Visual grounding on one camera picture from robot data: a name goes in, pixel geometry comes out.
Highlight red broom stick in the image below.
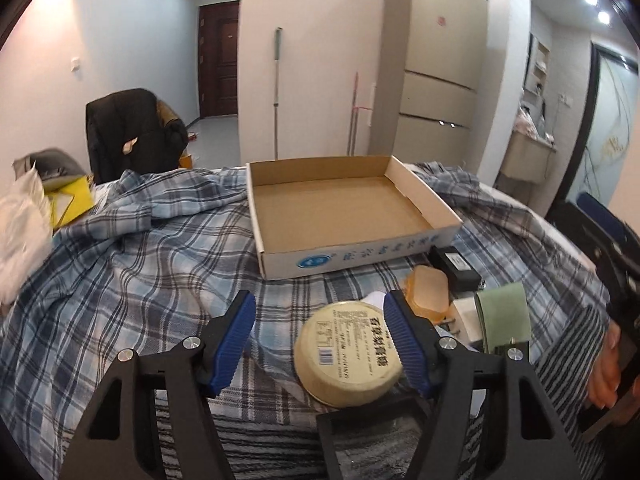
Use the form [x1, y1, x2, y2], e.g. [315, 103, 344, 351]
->
[346, 73, 371, 156]

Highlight person's right hand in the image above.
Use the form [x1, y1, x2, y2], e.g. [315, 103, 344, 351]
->
[588, 322, 620, 408]

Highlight cardboard tray box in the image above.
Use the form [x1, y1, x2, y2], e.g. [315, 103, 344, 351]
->
[246, 156, 462, 281]

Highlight green leather pouch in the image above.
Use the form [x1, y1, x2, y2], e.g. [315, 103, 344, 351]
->
[475, 283, 532, 353]

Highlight beige refrigerator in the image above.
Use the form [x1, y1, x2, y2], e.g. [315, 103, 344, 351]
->
[369, 0, 489, 165]

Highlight beige sink cabinet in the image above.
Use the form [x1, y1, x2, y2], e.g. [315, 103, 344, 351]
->
[500, 131, 556, 184]

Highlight white square box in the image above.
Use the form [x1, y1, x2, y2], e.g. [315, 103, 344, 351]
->
[447, 297, 483, 349]

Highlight dark red door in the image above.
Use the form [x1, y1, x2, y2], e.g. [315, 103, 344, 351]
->
[198, 0, 240, 118]

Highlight black box with label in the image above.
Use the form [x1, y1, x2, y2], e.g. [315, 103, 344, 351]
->
[428, 246, 484, 292]

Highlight white plastic bag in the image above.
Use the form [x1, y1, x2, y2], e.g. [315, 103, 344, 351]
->
[1, 167, 52, 307]

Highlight grey striped towel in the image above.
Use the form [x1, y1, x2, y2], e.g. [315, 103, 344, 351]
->
[60, 303, 612, 480]

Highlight round cream tin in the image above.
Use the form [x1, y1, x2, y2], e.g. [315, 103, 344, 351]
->
[294, 301, 402, 408]

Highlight blue plaid cloth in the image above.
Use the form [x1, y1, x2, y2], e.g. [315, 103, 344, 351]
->
[1, 162, 608, 479]

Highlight mop with metal handle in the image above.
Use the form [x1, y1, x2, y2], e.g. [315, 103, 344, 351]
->
[272, 27, 283, 160]

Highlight chair with black jacket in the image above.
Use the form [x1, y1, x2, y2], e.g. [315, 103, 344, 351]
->
[86, 88, 189, 184]

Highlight orange translucent soap box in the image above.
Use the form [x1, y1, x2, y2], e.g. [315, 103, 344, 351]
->
[405, 266, 450, 324]

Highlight yellow bag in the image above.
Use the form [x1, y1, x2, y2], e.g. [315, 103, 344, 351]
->
[46, 177, 94, 230]

